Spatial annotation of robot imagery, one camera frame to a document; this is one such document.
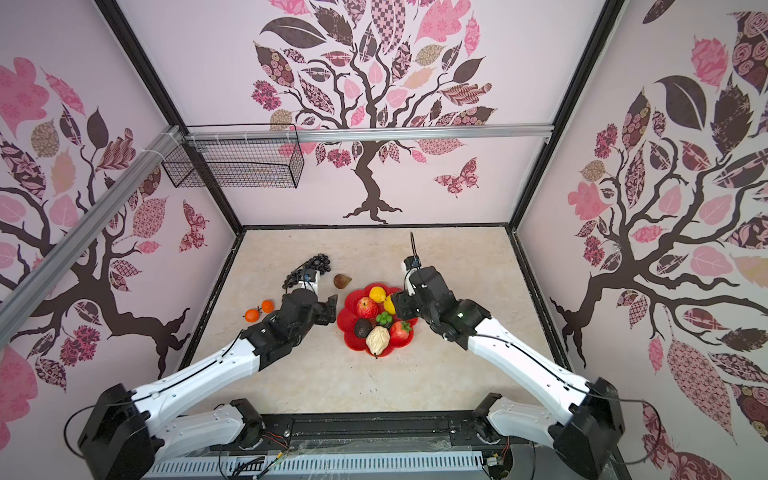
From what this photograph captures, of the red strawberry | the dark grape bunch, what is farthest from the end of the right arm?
the dark grape bunch

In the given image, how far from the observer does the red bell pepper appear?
3.00ft

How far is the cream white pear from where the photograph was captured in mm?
840

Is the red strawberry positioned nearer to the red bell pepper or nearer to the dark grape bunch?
the red bell pepper

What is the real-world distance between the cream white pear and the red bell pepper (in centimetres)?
6
